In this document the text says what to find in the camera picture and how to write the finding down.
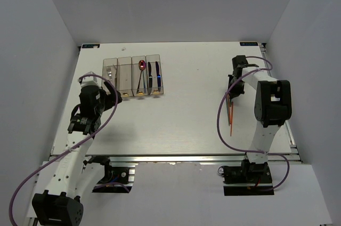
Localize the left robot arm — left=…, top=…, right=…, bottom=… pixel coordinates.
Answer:
left=32, top=77, right=122, bottom=225

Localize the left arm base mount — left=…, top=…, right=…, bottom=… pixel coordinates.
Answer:
left=83, top=156, right=132, bottom=193

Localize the white front panel board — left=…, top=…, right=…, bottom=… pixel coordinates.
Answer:
left=25, top=160, right=334, bottom=226

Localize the blue label sticker left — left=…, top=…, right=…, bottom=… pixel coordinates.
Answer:
left=82, top=44, right=100, bottom=49

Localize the iridescent rainbow spoon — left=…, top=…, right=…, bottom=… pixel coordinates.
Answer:
left=137, top=60, right=147, bottom=95

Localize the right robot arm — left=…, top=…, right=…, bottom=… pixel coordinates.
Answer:
left=228, top=55, right=292, bottom=183

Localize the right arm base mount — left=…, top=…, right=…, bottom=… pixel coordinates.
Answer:
left=217, top=161, right=274, bottom=197

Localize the blue label sticker right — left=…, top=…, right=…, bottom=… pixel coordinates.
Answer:
left=239, top=42, right=258, bottom=46

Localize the black knife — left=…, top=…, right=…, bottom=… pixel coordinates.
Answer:
left=148, top=62, right=153, bottom=95

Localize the aluminium table edge rail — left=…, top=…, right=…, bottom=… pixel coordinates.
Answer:
left=47, top=154, right=302, bottom=165

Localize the orange chopstick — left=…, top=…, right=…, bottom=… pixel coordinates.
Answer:
left=230, top=101, right=234, bottom=136
left=227, top=105, right=231, bottom=126

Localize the blue label sticker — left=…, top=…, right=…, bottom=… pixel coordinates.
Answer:
left=82, top=44, right=100, bottom=49
left=239, top=42, right=258, bottom=46

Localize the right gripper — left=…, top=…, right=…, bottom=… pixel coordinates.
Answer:
left=228, top=75, right=245, bottom=100

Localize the black spoon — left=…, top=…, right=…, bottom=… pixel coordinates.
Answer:
left=136, top=70, right=144, bottom=93

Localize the iridescent blue knife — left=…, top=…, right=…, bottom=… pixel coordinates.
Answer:
left=155, top=61, right=161, bottom=93

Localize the fork with pink handle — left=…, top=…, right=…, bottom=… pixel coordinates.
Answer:
left=106, top=66, right=113, bottom=85

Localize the smoky clear container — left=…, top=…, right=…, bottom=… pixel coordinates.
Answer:
left=102, top=58, right=118, bottom=87
left=117, top=57, right=133, bottom=98
left=132, top=56, right=148, bottom=96
left=146, top=54, right=164, bottom=95

